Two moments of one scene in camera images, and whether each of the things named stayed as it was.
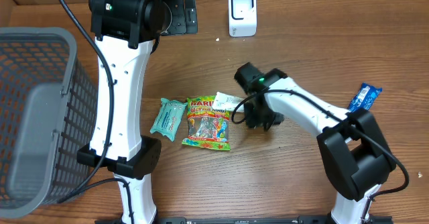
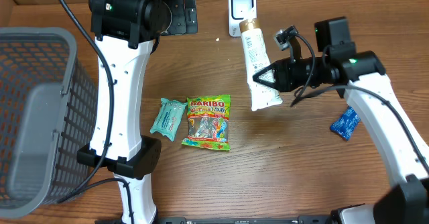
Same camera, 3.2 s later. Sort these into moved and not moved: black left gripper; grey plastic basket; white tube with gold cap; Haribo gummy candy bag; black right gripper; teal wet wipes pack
Moved: black right gripper; white tube with gold cap
Not moved: Haribo gummy candy bag; grey plastic basket; black left gripper; teal wet wipes pack
